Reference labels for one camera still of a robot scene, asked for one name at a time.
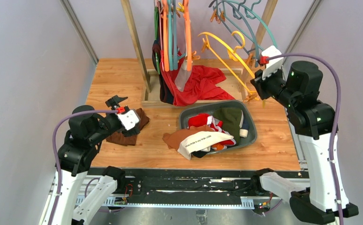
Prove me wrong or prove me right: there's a large red garment hanging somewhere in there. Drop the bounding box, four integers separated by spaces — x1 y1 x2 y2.
154 62 234 106

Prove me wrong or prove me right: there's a teal plastic clip hanger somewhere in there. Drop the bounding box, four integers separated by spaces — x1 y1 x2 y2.
224 0 278 51

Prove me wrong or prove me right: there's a dark green underwear in basin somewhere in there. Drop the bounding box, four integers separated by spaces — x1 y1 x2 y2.
213 107 249 141

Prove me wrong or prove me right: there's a grey plastic basin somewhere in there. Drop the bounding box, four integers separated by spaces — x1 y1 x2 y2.
179 100 257 153

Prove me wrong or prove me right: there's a yellow plastic clip hanger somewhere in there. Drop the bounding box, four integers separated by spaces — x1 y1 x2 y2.
198 30 260 102

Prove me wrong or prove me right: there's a dark navy garment hanging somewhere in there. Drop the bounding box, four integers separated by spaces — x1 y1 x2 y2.
152 7 174 105

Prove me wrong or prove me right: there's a blue-grey plastic clip hanger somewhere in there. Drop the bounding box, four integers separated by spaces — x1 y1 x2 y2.
208 0 262 67

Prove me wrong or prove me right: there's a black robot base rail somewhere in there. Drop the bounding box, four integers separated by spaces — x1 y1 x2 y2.
103 168 288 210

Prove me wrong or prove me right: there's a brown underwear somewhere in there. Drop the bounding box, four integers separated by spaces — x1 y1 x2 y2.
163 126 235 161

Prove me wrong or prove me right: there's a wooden clothes rack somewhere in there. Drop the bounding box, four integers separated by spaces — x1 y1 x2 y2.
121 0 263 108

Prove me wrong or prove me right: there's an orange underwear in basin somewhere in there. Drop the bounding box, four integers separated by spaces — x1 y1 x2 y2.
212 143 227 151

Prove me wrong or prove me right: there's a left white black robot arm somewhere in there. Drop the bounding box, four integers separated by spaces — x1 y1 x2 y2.
42 95 140 225

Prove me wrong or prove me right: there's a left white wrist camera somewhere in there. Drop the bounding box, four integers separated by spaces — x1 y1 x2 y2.
117 109 140 131

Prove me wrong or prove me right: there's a black underwear cream waistband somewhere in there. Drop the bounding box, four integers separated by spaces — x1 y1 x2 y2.
191 149 217 158

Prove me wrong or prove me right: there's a brown cloth on table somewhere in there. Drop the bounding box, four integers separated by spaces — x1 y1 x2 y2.
106 108 150 146

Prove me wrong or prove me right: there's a teal plastic hanger pair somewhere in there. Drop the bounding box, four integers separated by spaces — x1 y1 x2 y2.
167 0 185 71

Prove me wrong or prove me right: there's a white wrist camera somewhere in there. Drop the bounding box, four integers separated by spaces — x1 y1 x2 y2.
258 45 284 81
117 109 140 131

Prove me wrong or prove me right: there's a red underwear white trim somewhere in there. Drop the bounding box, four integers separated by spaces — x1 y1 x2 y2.
187 113 236 148

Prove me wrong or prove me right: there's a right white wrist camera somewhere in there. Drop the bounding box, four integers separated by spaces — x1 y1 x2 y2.
258 45 284 81

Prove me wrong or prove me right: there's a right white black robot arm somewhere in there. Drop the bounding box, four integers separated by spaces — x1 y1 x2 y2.
251 60 359 225

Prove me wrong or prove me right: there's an orange plastic hanger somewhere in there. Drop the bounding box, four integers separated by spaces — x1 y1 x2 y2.
161 0 169 72
182 0 193 71

